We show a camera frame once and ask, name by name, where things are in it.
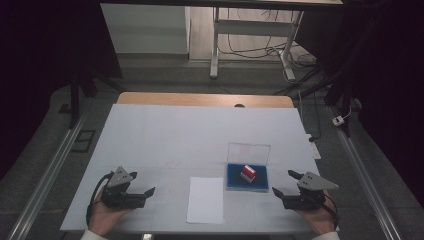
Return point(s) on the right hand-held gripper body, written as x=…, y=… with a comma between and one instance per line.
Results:
x=313, y=182

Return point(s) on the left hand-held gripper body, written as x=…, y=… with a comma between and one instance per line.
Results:
x=118, y=178

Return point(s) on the red and white stamp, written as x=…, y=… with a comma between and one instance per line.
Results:
x=248, y=172

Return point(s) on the blue ink pad box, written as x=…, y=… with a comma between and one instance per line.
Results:
x=233, y=181

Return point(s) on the white paper sheet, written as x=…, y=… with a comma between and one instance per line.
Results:
x=205, y=200

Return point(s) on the person's right hand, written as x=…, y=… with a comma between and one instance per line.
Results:
x=321, y=220

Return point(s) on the person's left hand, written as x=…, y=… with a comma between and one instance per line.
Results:
x=103, y=218

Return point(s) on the person's right white sleeve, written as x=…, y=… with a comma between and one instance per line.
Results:
x=328, y=236

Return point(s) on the person's white sleeve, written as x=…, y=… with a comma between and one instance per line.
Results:
x=91, y=235
x=328, y=236

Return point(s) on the large white table cover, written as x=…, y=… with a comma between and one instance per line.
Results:
x=183, y=140

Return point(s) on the person's left white sleeve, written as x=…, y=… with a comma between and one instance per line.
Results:
x=91, y=235

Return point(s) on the small white adapter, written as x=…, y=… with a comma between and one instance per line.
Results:
x=338, y=120

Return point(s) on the black table grommet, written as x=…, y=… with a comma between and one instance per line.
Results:
x=239, y=105

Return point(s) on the black stand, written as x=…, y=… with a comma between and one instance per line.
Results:
x=75, y=100

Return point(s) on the white cabinet panel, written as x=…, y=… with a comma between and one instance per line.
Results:
x=146, y=30

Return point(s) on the aluminium floor rail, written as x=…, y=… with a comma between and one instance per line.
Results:
x=365, y=176
x=46, y=173

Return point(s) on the black floor frame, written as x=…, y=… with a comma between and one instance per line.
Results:
x=76, y=146

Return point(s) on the white desk frame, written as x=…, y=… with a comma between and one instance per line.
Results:
x=253, y=27

